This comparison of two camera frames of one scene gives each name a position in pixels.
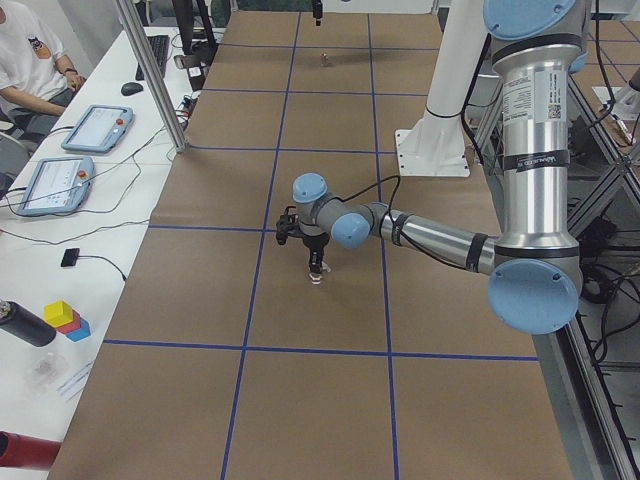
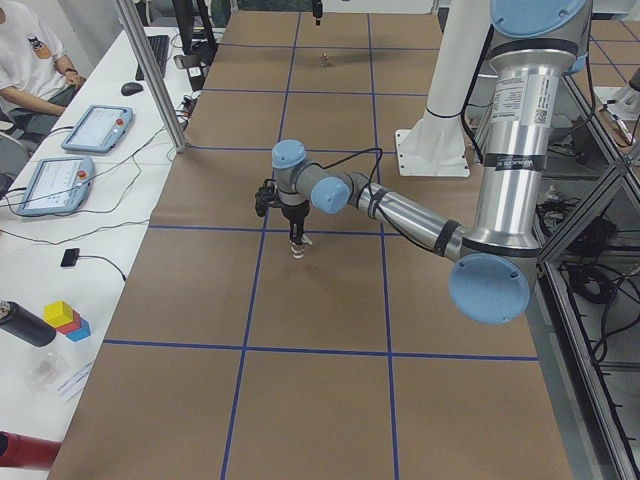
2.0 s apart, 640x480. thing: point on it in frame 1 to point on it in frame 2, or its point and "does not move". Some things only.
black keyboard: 159,45 does not move
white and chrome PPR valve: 315,278 to 298,249
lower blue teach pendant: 59,185 does not move
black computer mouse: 131,88 does not move
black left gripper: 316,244 to 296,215
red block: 72,325 does not move
